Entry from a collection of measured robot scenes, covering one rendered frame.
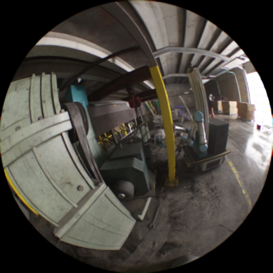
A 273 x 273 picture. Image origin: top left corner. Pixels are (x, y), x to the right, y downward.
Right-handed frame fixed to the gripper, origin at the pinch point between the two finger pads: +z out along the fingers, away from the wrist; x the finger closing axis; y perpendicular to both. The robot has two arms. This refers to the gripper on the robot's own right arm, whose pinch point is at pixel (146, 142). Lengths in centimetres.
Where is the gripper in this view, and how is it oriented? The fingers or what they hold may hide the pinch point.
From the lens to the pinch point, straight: 145.1
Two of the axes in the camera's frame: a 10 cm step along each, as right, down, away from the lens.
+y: 2.4, 9.2, 2.9
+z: -8.8, 3.4, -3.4
